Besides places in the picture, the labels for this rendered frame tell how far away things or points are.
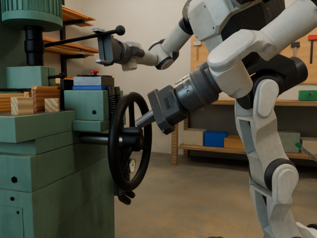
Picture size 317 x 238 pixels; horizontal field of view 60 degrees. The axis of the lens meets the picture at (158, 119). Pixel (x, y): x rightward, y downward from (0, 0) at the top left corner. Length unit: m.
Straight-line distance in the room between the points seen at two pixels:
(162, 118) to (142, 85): 3.73
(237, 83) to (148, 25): 3.84
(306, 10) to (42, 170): 0.71
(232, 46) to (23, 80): 0.65
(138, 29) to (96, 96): 3.70
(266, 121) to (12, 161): 0.85
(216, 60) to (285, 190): 0.72
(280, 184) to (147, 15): 3.68
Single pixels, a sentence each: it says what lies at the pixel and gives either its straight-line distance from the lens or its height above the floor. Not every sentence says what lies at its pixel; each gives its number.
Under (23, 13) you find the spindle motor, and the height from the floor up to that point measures 1.18.
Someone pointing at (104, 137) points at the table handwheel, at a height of 0.82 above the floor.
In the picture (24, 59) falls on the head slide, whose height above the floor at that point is 1.07.
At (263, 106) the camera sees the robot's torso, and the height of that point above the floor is 0.90.
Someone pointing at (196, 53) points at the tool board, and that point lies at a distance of 4.05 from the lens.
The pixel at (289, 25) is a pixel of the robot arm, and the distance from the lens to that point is 0.66.
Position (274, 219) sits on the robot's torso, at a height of 0.44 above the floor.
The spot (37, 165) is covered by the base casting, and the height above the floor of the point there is 0.77.
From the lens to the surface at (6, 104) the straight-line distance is 0.89.
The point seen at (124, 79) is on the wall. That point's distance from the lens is 4.51.
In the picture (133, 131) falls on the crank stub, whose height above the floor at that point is 0.86.
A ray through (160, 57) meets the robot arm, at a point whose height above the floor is 1.12.
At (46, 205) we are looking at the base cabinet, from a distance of 0.81.
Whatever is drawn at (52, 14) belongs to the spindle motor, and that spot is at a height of 1.19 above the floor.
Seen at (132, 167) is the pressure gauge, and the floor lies 0.65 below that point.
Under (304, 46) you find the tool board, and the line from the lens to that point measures 3.96.
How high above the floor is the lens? 0.96
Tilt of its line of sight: 6 degrees down
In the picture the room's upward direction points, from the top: straight up
